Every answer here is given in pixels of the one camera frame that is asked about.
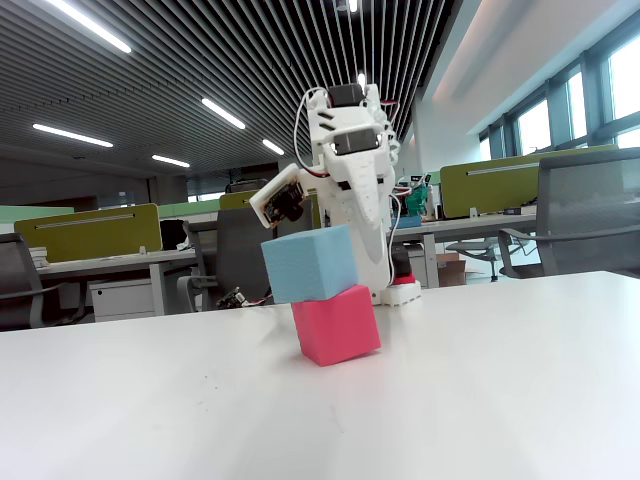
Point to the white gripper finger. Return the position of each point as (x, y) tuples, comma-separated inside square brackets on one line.
[(367, 185), (377, 255)]

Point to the blue foam cube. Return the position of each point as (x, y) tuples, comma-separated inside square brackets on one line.
[(310, 265)]

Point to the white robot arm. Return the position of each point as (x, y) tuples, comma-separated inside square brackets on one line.
[(332, 205)]

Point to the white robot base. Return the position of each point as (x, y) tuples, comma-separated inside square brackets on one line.
[(405, 295)]

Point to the red foam cube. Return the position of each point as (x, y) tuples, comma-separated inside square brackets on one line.
[(337, 325)]

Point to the green desk gadget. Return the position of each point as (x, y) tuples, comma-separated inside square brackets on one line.
[(417, 199)]

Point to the brown cardboard box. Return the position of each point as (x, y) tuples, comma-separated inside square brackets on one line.
[(452, 270)]

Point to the long ceiling light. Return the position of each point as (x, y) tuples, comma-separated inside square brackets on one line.
[(171, 161), (90, 25), (222, 113), (72, 135), (273, 147)]

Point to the white office desk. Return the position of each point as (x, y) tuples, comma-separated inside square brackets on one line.
[(460, 225), (125, 262)]

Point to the grey mesh office chair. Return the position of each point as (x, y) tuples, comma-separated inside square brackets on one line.
[(20, 280), (240, 250), (590, 215)]

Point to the small black circuit board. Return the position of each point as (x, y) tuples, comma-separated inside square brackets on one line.
[(231, 299)]

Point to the black bag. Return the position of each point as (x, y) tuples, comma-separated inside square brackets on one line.
[(172, 235)]

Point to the white drawer cabinet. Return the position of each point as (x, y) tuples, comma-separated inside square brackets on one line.
[(122, 300)]

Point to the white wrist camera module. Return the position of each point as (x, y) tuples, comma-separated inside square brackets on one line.
[(275, 197)]

